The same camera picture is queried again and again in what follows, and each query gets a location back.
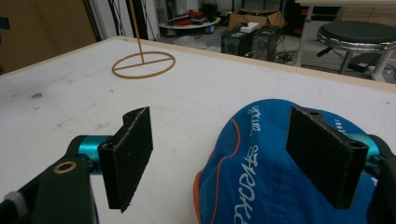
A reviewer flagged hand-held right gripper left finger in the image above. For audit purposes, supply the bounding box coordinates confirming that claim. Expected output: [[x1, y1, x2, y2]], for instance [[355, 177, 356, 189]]
[[76, 105, 154, 214]]

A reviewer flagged cardboard box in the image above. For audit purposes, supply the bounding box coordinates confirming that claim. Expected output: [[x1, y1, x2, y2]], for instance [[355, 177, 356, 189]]
[[228, 8, 286, 30]]

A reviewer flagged round black stool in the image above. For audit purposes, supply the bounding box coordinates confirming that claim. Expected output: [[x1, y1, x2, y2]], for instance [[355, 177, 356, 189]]
[[316, 21, 396, 82]]

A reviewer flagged black computer tower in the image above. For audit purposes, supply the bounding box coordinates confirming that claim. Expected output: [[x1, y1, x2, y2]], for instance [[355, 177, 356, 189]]
[[220, 25, 283, 62]]

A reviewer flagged round white platform with clutter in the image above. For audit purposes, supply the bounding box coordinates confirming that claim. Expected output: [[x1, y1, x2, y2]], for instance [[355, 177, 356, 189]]
[[159, 8, 222, 35]]

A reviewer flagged blue cap with orange trim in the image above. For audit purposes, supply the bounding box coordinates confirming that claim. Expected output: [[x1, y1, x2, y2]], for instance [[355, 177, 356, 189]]
[[192, 98, 379, 224]]

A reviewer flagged white power strip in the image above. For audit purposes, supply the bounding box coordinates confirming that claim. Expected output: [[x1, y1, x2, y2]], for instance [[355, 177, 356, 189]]
[[239, 21, 261, 34]]

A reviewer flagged wooden ring stand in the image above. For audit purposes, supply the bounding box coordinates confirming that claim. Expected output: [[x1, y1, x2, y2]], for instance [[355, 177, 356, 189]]
[[111, 0, 177, 79]]

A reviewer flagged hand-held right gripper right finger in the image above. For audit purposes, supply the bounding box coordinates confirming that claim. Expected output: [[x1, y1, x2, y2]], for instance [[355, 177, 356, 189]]
[[285, 105, 381, 210]]

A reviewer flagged brown wooden board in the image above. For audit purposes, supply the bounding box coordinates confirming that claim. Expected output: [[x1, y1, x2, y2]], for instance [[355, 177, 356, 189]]
[[0, 0, 98, 75]]

